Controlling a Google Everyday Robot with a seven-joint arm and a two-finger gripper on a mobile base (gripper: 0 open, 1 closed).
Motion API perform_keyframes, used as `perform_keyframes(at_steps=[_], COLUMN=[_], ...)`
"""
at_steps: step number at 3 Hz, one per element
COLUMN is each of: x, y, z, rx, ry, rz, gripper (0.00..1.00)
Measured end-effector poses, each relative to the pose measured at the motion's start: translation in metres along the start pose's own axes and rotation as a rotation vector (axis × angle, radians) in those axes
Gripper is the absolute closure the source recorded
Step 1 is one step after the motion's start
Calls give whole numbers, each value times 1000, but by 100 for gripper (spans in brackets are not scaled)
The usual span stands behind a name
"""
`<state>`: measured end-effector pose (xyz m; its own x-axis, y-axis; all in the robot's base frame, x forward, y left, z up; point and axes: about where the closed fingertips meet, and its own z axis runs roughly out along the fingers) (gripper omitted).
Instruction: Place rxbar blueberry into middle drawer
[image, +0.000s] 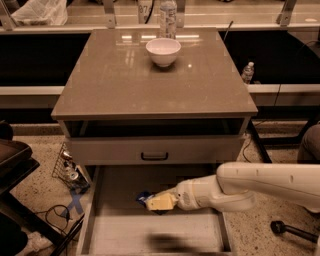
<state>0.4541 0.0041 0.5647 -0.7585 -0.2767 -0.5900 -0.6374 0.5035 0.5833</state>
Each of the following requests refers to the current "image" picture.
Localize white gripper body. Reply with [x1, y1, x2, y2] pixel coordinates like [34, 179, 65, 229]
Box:
[175, 175, 223, 211]

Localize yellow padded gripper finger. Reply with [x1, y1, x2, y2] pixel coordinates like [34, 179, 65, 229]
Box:
[145, 189, 178, 211]

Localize blue rxbar blueberry packet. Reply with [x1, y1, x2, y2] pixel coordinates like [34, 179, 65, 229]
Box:
[136, 191, 154, 207]

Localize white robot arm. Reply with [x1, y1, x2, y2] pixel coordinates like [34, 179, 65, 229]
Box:
[143, 162, 320, 214]

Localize open lower drawer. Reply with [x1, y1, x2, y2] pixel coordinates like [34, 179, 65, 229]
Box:
[76, 165, 235, 256]

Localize grey drawer cabinet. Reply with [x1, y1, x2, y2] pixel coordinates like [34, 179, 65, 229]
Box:
[51, 27, 259, 256]

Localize black table leg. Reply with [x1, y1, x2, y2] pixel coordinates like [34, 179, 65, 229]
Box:
[248, 121, 272, 163]

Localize black office chair base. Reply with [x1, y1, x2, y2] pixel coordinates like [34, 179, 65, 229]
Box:
[270, 221, 318, 243]

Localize blue tape cross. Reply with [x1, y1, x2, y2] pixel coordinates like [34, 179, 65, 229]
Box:
[62, 190, 84, 217]

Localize person's shoe and leg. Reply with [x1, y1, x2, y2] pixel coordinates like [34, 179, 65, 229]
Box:
[297, 124, 320, 164]

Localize small water bottle behind cabinet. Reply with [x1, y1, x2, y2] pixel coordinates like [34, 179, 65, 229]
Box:
[241, 62, 254, 84]

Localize white ceramic bowl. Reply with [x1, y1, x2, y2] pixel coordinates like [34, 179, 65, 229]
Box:
[146, 38, 181, 67]

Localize dark chair at left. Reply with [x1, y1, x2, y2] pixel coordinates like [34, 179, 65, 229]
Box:
[0, 119, 68, 256]

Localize clear water bottle on cabinet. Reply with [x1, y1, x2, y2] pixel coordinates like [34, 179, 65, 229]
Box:
[159, 0, 177, 39]

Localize white plastic bag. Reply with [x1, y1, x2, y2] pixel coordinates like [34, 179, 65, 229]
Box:
[12, 0, 68, 26]

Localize closed drawer with black handle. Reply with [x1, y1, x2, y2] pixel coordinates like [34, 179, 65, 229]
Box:
[65, 135, 244, 165]

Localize wire basket with cans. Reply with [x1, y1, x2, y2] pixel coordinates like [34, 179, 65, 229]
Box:
[52, 144, 90, 194]

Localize black cable on floor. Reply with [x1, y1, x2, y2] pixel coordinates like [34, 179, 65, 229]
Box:
[33, 204, 86, 256]

